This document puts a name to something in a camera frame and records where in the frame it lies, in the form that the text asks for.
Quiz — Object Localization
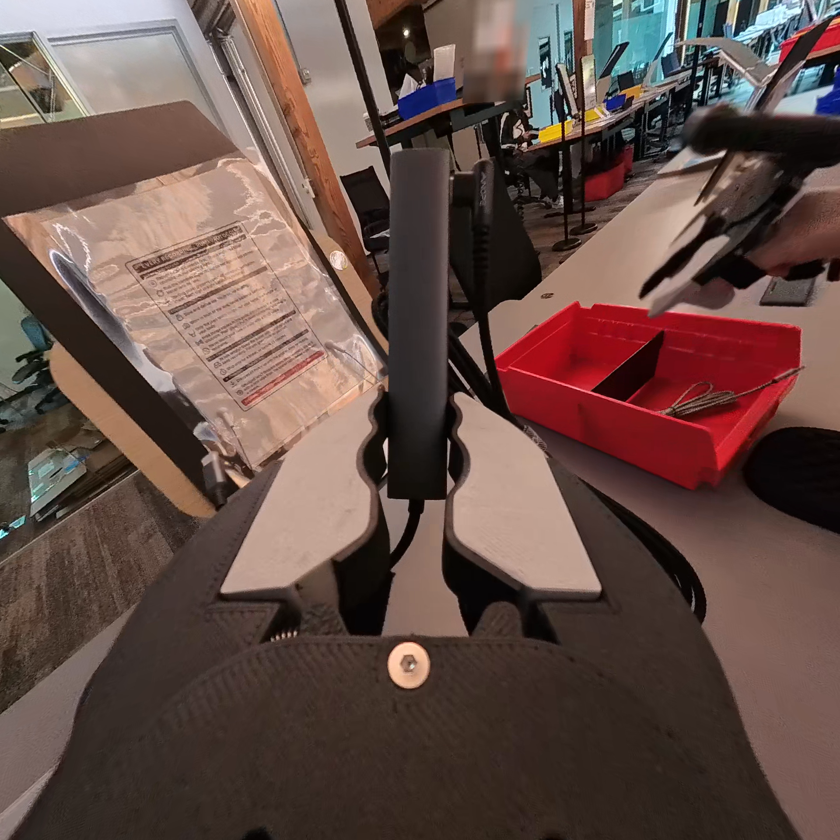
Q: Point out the black office chair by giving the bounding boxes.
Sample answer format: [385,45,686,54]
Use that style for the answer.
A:
[453,157,543,309]

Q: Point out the black usb cable bundle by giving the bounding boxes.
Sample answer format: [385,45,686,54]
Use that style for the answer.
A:
[371,156,708,626]

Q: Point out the wooden post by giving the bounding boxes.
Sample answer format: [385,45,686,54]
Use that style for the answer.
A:
[233,0,382,296]

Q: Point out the red plastic bin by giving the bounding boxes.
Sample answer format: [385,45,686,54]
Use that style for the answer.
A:
[495,301,805,492]

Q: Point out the black wrist rest pad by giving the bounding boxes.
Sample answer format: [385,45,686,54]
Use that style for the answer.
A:
[743,427,840,527]

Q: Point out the black floor lamp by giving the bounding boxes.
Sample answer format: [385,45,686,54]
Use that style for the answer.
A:
[333,0,393,172]

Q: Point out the person's right hand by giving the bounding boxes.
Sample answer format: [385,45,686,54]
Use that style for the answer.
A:
[750,189,840,280]

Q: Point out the black stanchion post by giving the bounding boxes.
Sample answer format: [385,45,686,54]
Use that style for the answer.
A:
[551,62,583,254]

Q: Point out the black bin divider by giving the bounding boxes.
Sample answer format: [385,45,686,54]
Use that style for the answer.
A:
[591,330,667,403]

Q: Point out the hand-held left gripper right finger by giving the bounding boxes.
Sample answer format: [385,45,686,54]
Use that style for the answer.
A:
[444,392,604,634]

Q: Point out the grey usb hub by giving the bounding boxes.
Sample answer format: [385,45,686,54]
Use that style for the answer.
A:
[200,150,454,572]

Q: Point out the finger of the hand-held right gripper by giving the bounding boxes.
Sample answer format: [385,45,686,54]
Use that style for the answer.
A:
[648,233,737,319]
[640,156,783,296]

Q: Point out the black white braided usb cable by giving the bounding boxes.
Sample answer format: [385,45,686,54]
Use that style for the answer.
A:
[658,366,805,419]

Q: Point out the red storage bin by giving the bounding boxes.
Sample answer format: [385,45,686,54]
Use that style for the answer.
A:
[583,146,635,203]

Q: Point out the instruction sheet board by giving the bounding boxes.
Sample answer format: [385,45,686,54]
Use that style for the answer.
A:
[0,100,391,519]

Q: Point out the black flat device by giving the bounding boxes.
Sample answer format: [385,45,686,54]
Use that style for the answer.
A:
[760,274,820,307]

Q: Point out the black panel on white stand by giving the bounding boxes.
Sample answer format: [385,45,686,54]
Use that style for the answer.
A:
[676,14,837,112]

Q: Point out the blue storage bin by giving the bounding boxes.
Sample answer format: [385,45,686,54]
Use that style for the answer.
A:
[397,77,458,121]

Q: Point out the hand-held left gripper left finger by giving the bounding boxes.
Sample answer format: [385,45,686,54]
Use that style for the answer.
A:
[220,387,395,636]

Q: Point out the black mesh chair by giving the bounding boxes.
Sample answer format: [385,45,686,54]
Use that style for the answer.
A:
[340,166,393,263]

